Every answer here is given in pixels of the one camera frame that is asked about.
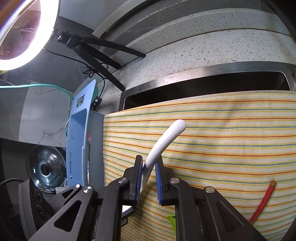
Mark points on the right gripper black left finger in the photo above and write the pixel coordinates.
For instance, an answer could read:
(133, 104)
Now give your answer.
(95, 214)

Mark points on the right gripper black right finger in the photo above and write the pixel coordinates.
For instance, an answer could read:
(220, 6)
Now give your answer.
(201, 214)

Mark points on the green plastic spoon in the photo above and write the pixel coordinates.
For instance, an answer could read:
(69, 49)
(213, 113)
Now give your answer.
(172, 220)

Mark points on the white ceramic spoon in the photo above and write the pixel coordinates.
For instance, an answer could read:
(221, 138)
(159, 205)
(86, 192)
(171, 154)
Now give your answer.
(171, 133)

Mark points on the blue plastic utensil basket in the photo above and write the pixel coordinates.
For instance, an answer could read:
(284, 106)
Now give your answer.
(84, 120)

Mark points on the steel pot lid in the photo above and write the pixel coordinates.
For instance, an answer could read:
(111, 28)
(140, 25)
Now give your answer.
(46, 166)

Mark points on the striped yellow cloth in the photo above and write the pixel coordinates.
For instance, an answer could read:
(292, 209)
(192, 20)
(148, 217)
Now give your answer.
(236, 142)

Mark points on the black tripod stand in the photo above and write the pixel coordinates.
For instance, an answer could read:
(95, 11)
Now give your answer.
(83, 47)

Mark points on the black camera box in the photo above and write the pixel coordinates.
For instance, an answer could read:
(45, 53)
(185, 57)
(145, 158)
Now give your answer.
(35, 211)

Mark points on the white ring light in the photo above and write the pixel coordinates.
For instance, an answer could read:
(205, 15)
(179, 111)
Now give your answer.
(26, 27)

